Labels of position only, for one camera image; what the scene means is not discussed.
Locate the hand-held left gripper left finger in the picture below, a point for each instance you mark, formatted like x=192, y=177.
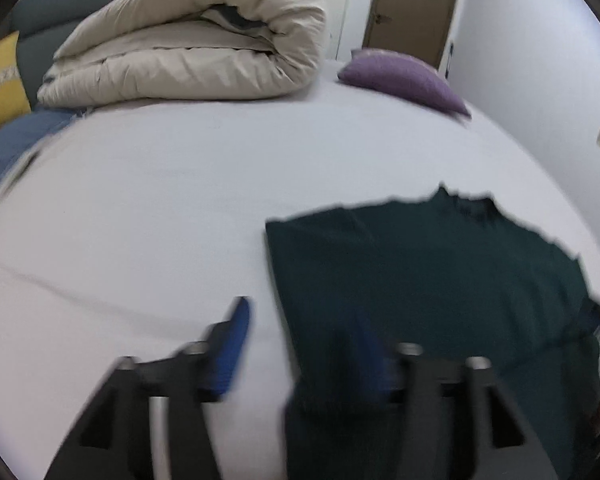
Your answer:
x=227, y=355

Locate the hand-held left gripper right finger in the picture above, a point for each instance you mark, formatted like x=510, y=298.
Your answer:
x=380, y=375

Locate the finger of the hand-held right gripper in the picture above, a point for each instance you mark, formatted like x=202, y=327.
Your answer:
x=591, y=321

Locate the dark green sweater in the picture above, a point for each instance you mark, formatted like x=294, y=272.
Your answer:
x=430, y=280

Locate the white bed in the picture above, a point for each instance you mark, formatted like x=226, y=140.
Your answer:
x=180, y=210

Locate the purple pillow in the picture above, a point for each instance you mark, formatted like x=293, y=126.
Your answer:
x=405, y=77

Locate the blue pillow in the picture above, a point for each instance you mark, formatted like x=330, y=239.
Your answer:
x=15, y=145

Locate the beige rolled duvet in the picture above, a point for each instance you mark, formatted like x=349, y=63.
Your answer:
x=190, y=45

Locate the yellow patterned pillow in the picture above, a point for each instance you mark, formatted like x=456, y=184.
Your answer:
x=0, y=85

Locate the brown door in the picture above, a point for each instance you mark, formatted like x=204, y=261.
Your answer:
x=412, y=5

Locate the white wardrobe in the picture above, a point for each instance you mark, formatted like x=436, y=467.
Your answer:
x=347, y=5

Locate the grey padded headboard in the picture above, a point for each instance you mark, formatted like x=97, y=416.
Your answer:
x=55, y=15

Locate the dark wall switch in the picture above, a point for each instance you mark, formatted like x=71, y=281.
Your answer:
x=450, y=60

